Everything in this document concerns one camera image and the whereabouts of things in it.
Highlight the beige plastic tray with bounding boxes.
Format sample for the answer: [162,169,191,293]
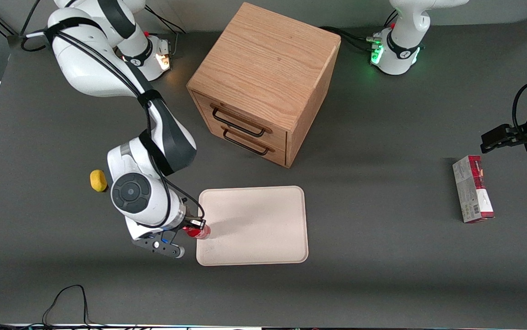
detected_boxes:
[196,185,309,267]

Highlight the wooden drawer cabinet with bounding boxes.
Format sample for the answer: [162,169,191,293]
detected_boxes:
[186,2,342,169]

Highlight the black looped table cable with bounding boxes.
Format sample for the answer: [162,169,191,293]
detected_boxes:
[0,284,108,330]

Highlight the black right arm base cables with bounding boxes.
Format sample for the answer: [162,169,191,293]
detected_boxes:
[140,6,189,59]

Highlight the grey and red carton box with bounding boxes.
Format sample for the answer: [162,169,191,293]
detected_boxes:
[452,155,495,224]

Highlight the black arm base cables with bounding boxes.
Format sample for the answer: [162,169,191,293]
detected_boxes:
[319,9,399,54]
[140,6,189,59]

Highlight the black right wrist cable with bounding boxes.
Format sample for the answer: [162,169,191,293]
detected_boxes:
[19,0,207,230]

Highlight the black left arm base cables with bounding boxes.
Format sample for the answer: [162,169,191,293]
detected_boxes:
[319,9,399,54]

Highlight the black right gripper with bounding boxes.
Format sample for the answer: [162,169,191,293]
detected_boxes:
[155,216,207,247]

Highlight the red coke bottle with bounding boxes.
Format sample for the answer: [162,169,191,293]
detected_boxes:
[182,224,211,241]

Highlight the yellow lemon toy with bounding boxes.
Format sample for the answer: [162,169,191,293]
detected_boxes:
[89,169,108,193]

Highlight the black long drawer handle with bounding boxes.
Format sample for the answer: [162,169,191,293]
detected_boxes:
[211,106,267,138]

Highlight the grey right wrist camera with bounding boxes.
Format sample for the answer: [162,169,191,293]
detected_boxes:
[131,233,185,259]

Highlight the black short drawer handle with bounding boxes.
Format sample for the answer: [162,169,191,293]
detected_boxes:
[222,128,270,157]

